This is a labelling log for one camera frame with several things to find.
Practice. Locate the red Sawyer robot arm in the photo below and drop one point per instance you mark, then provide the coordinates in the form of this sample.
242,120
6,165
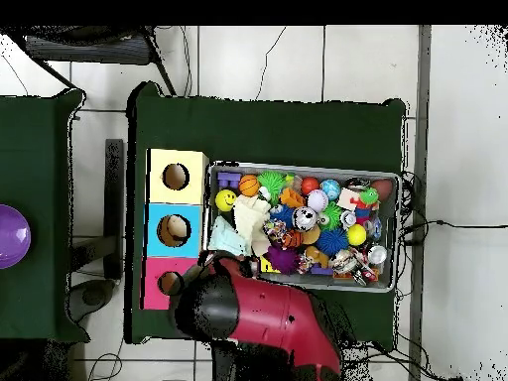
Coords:
278,317

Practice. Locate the purple spiky toy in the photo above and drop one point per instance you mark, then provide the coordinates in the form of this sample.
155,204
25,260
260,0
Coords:
282,260

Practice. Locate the blue globe ball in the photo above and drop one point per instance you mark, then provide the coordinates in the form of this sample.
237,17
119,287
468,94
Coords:
330,189

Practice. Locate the blue spiky ball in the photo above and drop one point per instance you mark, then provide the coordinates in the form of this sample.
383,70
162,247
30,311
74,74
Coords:
331,241

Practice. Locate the wooden box with three holes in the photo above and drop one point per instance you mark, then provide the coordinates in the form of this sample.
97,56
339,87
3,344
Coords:
174,198

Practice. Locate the black chair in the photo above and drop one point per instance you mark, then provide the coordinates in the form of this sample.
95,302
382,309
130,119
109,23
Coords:
87,49

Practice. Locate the crushed silver can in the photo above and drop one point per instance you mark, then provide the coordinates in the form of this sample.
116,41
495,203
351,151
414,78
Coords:
304,218

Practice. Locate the shallow clear mesh bin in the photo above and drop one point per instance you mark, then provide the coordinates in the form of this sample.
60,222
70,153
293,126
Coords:
301,281

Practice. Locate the cream cloth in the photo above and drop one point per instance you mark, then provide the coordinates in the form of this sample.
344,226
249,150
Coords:
250,216

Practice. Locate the light blue cloth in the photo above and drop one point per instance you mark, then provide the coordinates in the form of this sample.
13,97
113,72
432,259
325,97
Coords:
226,240

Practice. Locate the orange striped tiger plush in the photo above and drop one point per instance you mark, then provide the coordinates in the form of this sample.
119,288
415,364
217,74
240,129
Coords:
291,239

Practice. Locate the white baseball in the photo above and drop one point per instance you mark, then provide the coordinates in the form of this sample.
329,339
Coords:
317,200

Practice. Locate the dark green table cloth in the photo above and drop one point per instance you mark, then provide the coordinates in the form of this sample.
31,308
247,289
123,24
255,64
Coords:
35,158
258,131

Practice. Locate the purple bowl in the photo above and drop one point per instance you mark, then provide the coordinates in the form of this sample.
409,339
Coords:
12,238

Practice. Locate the yellow smiley ball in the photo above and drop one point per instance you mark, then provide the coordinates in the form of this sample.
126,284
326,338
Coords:
225,200

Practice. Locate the small orange basketball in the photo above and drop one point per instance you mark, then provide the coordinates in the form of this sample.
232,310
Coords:
249,185

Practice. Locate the grey stand foot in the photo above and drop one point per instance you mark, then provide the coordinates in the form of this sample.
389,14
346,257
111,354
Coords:
93,297

